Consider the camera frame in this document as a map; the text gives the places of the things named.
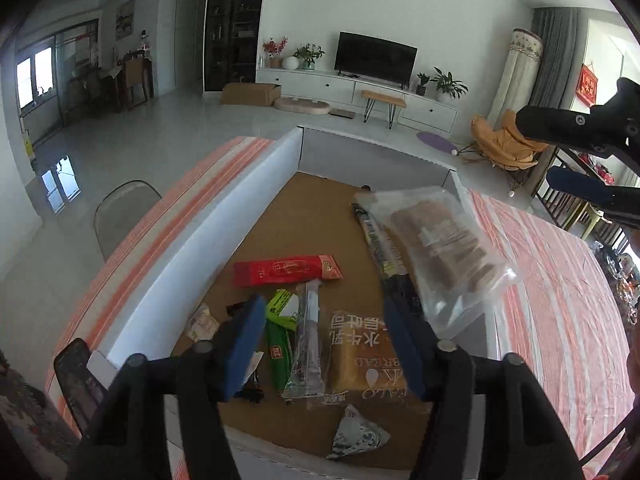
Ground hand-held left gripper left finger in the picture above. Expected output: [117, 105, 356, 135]
[75, 294, 268, 480]

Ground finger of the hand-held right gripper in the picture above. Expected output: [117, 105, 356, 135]
[515, 104, 608, 153]
[546, 166, 640, 228]

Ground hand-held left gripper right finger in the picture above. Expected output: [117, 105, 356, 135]
[382, 296, 586, 480]

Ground green sausage stick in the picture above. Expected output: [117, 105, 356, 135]
[265, 320, 296, 396]

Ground bagged bread loaf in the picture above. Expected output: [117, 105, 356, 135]
[320, 310, 433, 413]

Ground black chocolate bar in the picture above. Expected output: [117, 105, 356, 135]
[227, 301, 266, 403]

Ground beige wafer packet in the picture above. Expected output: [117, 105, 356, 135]
[186, 304, 219, 341]

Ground green snack carton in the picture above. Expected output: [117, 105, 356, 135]
[265, 288, 303, 331]

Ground silver snack bar packet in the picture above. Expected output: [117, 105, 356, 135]
[281, 281, 326, 406]

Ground red snack packet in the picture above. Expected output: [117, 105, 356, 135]
[232, 255, 344, 289]

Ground grey triangular snack packet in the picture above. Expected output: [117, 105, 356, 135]
[326, 405, 392, 461]

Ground clear biscuit bag black edge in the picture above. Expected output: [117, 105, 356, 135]
[352, 186, 523, 341]

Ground white cardboard box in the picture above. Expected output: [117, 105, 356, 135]
[87, 126, 490, 480]

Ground dark wooden slatted chair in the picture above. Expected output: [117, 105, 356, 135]
[532, 160, 616, 241]

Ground orange lounge chair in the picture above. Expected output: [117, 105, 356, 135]
[457, 110, 551, 183]

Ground standing air conditioner fabric cover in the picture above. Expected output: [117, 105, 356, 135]
[487, 28, 544, 128]

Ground grey curtain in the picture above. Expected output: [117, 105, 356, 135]
[529, 7, 581, 111]

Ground orange striped tablecloth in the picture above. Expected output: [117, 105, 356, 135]
[45, 135, 633, 480]

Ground large leafy potted plant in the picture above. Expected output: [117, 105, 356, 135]
[430, 66, 469, 102]

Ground purple floor mat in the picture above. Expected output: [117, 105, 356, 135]
[416, 131, 458, 153]

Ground black smartphone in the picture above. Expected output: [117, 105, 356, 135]
[53, 338, 108, 428]

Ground wooden bench hairpin legs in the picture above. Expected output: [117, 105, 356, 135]
[361, 90, 407, 128]

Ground grey translucent chair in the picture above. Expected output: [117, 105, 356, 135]
[94, 180, 163, 261]

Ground flat screen television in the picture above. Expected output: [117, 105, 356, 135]
[333, 31, 418, 86]

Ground dark patterned cloth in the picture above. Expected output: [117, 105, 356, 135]
[0, 352, 78, 480]

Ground round beige floor cushion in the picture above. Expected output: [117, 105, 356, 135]
[274, 96, 332, 116]

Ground white television cabinet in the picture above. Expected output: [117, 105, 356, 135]
[256, 67, 458, 133]

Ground brown cardboard box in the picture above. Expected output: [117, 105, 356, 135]
[221, 81, 282, 107]

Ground green plant in glass vase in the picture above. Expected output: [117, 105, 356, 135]
[292, 43, 326, 71]

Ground wooden dining chair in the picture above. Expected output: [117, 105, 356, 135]
[122, 55, 153, 108]

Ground red flowers in vase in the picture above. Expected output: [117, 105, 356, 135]
[262, 36, 290, 69]

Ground dark glass display cabinet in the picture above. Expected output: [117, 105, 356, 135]
[202, 0, 268, 93]

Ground red wall hanging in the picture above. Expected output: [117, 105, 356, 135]
[577, 63, 599, 106]

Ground framed wall painting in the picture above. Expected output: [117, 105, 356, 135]
[116, 0, 137, 41]

